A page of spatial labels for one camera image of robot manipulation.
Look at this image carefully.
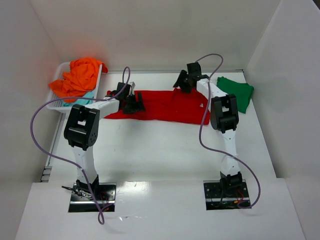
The red t shirt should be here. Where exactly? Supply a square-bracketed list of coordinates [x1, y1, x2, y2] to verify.
[105, 88, 208, 125]

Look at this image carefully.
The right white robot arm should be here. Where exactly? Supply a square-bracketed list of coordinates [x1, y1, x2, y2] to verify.
[173, 62, 243, 197]

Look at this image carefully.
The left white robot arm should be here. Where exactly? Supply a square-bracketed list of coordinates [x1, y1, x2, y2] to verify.
[63, 81, 146, 196]

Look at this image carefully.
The teal t shirt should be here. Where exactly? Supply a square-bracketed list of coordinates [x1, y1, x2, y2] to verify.
[62, 90, 96, 107]

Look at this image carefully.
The folded green t shirt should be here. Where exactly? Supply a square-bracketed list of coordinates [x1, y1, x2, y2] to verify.
[216, 76, 254, 114]

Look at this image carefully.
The orange t shirt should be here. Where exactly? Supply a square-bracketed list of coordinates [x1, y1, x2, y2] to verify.
[49, 57, 108, 103]

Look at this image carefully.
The white plastic basket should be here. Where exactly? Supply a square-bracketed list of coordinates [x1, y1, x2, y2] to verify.
[46, 62, 103, 114]

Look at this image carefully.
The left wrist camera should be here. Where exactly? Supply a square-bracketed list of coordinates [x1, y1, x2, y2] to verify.
[128, 81, 136, 95]

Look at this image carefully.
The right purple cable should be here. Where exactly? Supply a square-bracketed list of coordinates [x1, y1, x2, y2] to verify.
[194, 53, 263, 209]

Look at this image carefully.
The purple cable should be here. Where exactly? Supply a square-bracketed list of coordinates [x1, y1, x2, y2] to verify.
[194, 53, 263, 209]
[29, 66, 131, 225]

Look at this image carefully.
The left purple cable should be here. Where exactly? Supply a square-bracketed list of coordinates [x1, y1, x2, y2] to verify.
[29, 66, 131, 225]

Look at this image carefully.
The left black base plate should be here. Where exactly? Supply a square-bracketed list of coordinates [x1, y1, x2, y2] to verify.
[68, 183, 117, 213]

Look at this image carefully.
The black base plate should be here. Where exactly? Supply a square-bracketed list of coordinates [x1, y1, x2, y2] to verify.
[203, 180, 251, 211]
[68, 183, 117, 213]

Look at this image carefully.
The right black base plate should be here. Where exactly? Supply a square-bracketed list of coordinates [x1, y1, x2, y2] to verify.
[203, 180, 251, 211]

